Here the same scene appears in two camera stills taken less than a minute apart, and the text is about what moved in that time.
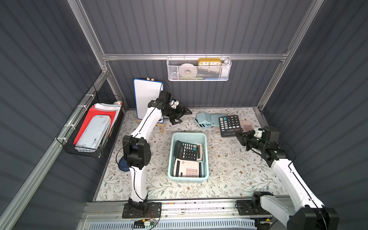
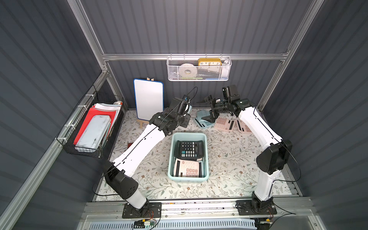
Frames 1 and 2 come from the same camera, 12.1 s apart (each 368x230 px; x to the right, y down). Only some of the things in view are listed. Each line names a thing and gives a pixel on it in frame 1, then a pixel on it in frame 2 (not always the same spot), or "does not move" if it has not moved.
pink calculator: x=189 y=168 does not move
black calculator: x=229 y=125 -> x=191 y=150
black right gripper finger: x=248 y=145 -> x=212 y=117
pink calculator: x=246 y=125 does not move
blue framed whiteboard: x=145 y=91 does not move
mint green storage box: x=200 y=138 does not move
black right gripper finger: x=241 y=136 -> x=211 y=100
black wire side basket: x=89 y=130 does not move
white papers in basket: x=116 y=107 does not move
